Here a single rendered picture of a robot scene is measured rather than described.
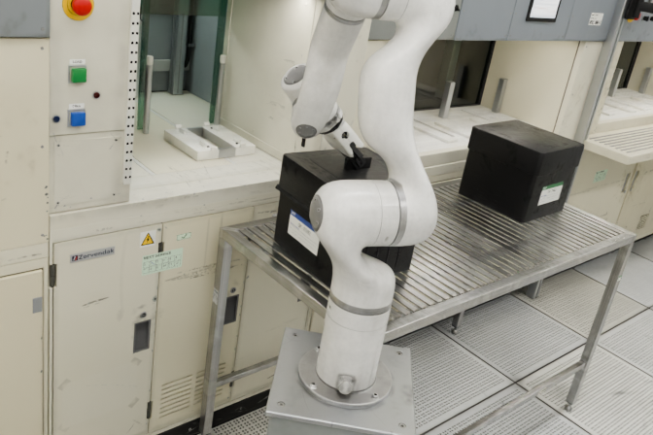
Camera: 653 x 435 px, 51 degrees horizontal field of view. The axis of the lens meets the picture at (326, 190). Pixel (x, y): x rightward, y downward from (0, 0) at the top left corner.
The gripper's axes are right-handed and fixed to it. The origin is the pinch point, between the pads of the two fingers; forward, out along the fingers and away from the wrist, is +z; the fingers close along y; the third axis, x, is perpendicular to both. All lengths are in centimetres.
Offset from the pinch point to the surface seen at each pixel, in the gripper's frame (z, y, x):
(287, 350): -6, -31, 45
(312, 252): 6.7, -4.8, 24.9
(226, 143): 4, 53, 15
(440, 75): 81, 85, -80
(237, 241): 3.9, 16.0, 35.5
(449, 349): 140, 27, 7
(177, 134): -5, 62, 24
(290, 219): 3.9, 6.7, 22.2
